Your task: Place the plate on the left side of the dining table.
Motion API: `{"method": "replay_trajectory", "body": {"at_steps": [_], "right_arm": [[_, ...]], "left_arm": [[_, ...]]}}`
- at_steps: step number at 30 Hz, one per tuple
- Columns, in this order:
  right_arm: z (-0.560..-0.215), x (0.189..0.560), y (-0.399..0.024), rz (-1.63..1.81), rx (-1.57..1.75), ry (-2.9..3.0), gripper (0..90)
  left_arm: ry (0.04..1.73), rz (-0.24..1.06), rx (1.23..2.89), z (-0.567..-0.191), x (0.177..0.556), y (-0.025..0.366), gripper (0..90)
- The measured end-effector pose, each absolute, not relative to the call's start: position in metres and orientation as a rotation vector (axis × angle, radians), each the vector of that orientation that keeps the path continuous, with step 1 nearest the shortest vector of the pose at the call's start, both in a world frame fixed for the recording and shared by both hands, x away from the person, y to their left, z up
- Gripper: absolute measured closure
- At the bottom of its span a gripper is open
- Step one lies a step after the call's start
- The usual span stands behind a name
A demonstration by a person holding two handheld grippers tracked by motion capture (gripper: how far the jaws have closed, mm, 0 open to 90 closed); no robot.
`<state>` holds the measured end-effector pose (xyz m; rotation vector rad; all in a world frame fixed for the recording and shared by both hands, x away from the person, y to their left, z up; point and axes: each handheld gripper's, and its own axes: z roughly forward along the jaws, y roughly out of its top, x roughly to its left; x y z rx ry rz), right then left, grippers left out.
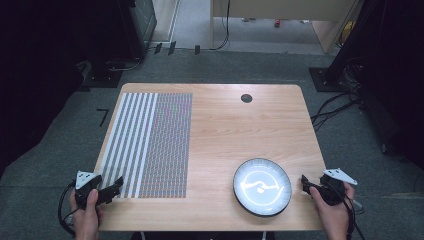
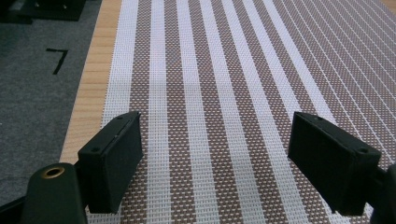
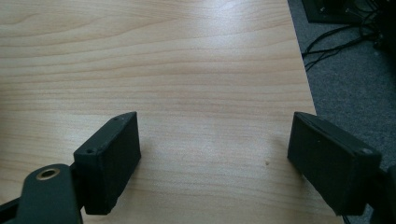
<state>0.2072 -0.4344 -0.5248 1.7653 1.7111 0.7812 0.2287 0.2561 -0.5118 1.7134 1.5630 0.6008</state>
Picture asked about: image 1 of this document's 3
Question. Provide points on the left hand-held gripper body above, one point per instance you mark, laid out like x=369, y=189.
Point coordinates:
x=86, y=186

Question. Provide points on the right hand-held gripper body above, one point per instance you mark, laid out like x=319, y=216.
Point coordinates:
x=333, y=190

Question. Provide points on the dark-rimmed white plate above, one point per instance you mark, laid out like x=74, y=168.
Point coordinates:
x=262, y=187

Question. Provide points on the person's right hand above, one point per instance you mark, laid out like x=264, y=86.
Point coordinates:
x=331, y=216

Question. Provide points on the person's left hand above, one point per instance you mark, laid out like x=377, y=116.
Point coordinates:
x=86, y=216

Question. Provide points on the striped woven placemat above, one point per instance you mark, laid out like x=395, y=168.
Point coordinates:
x=156, y=143

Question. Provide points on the black tape corner mark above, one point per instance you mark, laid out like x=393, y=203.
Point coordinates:
x=104, y=116

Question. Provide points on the black stand base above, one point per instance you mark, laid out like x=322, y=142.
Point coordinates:
x=101, y=78
x=325, y=80

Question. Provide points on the yellow object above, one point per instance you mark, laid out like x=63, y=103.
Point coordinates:
x=348, y=31

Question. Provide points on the small red object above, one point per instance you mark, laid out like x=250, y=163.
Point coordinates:
x=277, y=22

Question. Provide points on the dark cabinet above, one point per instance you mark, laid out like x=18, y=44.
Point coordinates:
x=143, y=20

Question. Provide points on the light wooden desk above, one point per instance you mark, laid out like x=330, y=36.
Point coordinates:
x=283, y=8

